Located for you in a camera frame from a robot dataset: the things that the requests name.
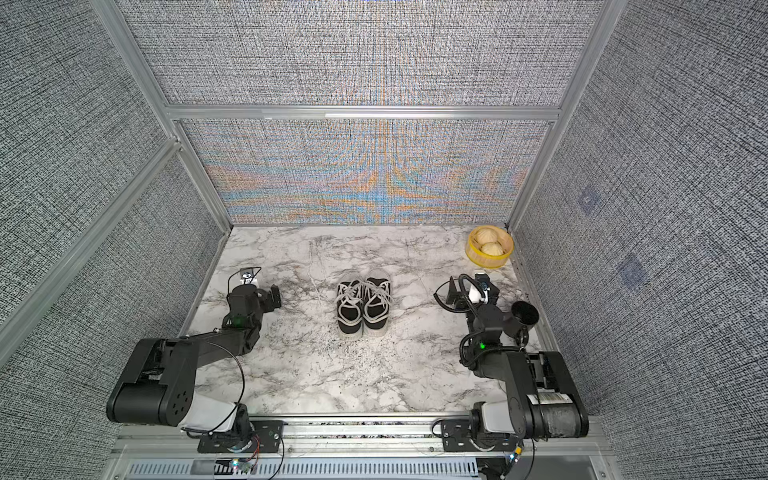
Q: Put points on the beige bun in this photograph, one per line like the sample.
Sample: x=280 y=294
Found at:
x=486 y=235
x=492 y=249

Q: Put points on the aluminium front rail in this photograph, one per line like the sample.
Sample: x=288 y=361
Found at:
x=306 y=436

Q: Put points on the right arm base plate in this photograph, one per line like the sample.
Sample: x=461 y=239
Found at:
x=460 y=436

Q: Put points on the black mug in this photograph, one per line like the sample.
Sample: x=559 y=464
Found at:
x=524 y=316

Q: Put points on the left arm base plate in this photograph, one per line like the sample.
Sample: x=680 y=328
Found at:
x=264 y=436

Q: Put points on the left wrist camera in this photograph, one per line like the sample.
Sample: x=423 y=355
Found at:
x=248 y=275

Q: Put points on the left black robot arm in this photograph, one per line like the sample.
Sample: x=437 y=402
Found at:
x=156 y=386

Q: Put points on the black canvas sneaker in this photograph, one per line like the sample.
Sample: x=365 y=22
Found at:
x=377 y=305
x=348 y=310

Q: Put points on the white slotted cable duct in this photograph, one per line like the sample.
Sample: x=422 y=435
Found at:
x=306 y=468

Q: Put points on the upper beige bun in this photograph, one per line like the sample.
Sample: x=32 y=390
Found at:
x=486 y=235

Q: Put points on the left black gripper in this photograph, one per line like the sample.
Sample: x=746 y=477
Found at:
x=242 y=294

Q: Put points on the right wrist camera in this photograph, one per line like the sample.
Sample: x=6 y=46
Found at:
x=478 y=293

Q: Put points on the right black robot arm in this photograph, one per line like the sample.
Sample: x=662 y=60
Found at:
x=541 y=400

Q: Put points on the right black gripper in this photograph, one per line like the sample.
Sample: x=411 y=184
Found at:
x=474 y=309

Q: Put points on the yellow bamboo steamer basket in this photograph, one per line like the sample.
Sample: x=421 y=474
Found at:
x=474 y=254

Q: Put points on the lower beige bun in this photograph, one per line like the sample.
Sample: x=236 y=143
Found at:
x=492 y=249

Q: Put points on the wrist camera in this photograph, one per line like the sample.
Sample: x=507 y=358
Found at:
x=248 y=275
x=478 y=293

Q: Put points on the aluminium enclosure frame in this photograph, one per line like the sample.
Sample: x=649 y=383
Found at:
x=36 y=304

